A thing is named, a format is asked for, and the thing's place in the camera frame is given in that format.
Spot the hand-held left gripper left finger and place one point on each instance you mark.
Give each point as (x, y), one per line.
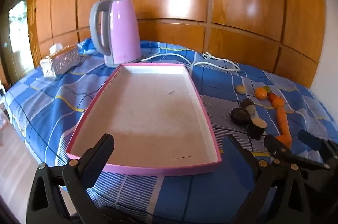
(101, 150)

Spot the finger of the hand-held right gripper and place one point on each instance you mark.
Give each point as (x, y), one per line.
(310, 139)
(276, 147)

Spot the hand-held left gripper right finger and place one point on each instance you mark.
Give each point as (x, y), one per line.
(233, 158)

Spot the orange carrot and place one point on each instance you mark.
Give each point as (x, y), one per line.
(283, 123)

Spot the red tomato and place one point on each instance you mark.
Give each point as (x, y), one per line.
(271, 97)

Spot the orange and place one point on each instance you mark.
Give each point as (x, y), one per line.
(261, 92)

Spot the pink shallow box tray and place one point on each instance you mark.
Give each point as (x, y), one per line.
(148, 113)

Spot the small yellow fruit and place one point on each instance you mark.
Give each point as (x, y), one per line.
(240, 89)

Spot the dark purple eggplant piece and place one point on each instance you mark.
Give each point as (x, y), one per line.
(248, 105)
(239, 117)
(256, 128)

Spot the green lime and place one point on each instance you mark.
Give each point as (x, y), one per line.
(267, 88)

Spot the blue plaid blanket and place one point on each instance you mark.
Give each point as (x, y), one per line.
(66, 97)

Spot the silver tissue box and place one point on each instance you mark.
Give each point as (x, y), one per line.
(63, 61)

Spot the pink electric kettle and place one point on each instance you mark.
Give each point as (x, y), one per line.
(124, 28)

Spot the glass door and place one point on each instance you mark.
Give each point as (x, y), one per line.
(18, 28)

